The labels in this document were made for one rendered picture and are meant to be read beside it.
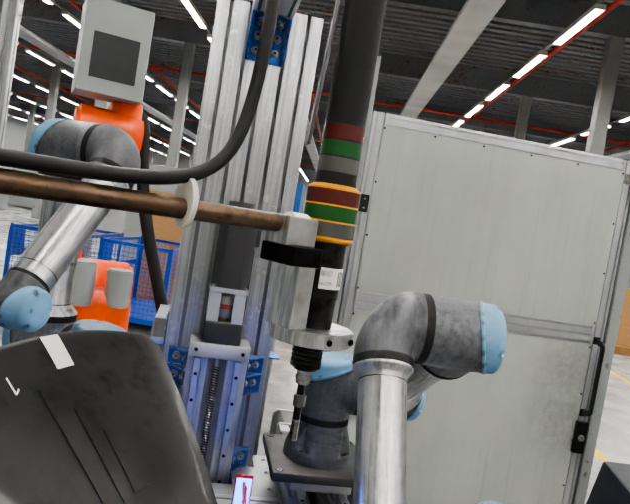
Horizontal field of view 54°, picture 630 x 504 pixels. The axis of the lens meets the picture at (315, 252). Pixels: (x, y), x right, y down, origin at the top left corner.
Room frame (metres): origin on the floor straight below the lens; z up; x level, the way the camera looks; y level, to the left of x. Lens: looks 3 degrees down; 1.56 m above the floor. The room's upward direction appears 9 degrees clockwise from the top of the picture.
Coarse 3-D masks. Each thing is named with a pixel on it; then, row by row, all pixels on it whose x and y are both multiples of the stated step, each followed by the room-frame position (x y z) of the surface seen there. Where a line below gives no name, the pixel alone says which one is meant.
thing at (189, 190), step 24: (264, 24) 0.44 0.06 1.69; (264, 48) 0.44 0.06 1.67; (264, 72) 0.44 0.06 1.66; (240, 120) 0.43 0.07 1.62; (240, 144) 0.43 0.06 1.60; (24, 168) 0.34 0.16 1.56; (48, 168) 0.34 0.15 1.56; (72, 168) 0.35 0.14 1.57; (96, 168) 0.36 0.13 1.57; (120, 168) 0.37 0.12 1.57; (192, 168) 0.41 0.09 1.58; (216, 168) 0.42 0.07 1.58; (192, 192) 0.40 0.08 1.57; (192, 216) 0.40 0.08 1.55
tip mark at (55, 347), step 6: (48, 336) 0.51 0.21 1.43; (54, 336) 0.51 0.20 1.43; (48, 342) 0.50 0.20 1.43; (54, 342) 0.51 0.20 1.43; (60, 342) 0.51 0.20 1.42; (48, 348) 0.50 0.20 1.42; (54, 348) 0.50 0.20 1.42; (60, 348) 0.50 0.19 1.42; (54, 354) 0.50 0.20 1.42; (60, 354) 0.50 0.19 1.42; (66, 354) 0.50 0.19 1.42; (54, 360) 0.49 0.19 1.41; (60, 360) 0.50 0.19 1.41; (66, 360) 0.50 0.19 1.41; (60, 366) 0.49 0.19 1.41; (66, 366) 0.50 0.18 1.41
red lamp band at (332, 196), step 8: (312, 192) 0.49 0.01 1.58; (320, 192) 0.48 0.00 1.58; (328, 192) 0.48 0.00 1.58; (336, 192) 0.48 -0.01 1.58; (344, 192) 0.48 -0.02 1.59; (352, 192) 0.49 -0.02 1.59; (312, 200) 0.49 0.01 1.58; (320, 200) 0.48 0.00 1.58; (328, 200) 0.48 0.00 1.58; (336, 200) 0.48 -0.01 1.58; (344, 200) 0.48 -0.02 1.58; (352, 200) 0.49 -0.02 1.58
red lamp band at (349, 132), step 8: (328, 128) 0.49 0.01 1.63; (336, 128) 0.49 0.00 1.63; (344, 128) 0.49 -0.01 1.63; (352, 128) 0.49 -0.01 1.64; (360, 128) 0.49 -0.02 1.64; (328, 136) 0.49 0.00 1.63; (336, 136) 0.49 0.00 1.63; (344, 136) 0.49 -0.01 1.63; (352, 136) 0.49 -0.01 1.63; (360, 136) 0.49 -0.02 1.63
